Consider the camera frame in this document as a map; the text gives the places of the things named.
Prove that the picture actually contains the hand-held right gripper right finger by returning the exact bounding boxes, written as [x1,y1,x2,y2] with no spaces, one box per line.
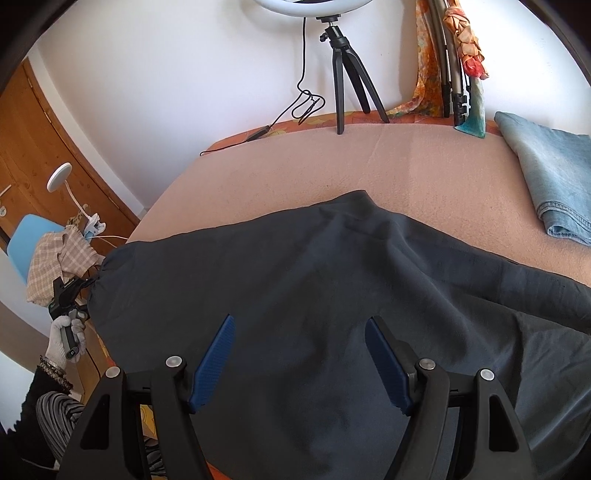
[365,316,539,480]

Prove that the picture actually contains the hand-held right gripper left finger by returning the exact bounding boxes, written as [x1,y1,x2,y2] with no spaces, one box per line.
[58,315,236,480]

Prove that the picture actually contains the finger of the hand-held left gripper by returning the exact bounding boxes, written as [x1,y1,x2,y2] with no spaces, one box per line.
[69,276,103,296]

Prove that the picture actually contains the dark grey pants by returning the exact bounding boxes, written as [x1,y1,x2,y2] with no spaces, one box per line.
[88,190,591,480]

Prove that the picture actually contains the person's left forearm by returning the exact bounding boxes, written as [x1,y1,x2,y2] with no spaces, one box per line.
[9,355,75,444]

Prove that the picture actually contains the person's left hand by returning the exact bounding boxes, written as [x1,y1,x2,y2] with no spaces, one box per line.
[46,316,88,367]

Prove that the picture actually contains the beige checked cloth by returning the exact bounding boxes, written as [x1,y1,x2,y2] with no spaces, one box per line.
[25,226,106,308]

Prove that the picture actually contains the blue chair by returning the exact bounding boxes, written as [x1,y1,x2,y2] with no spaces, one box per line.
[7,213,68,284]

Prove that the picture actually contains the white clip-on lamp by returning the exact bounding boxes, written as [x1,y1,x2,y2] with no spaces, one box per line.
[46,162,107,241]

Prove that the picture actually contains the striped trousers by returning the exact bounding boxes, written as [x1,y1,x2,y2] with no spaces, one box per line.
[36,391,167,480]

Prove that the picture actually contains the wooden door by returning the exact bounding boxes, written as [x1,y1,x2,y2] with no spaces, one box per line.
[0,55,141,259]

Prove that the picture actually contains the folded blue jeans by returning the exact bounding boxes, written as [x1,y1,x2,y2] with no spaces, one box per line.
[494,111,591,245]

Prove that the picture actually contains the small black tripod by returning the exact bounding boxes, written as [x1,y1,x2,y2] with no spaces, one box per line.
[316,15,390,136]

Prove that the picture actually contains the folded silver tripod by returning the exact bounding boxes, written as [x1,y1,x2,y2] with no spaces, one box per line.
[427,0,472,127]

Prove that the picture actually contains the orange patterned scarf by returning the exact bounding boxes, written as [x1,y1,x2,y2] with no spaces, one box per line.
[385,0,446,118]

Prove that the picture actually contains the black ring light cable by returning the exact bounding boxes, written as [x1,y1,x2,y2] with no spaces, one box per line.
[199,17,326,155]

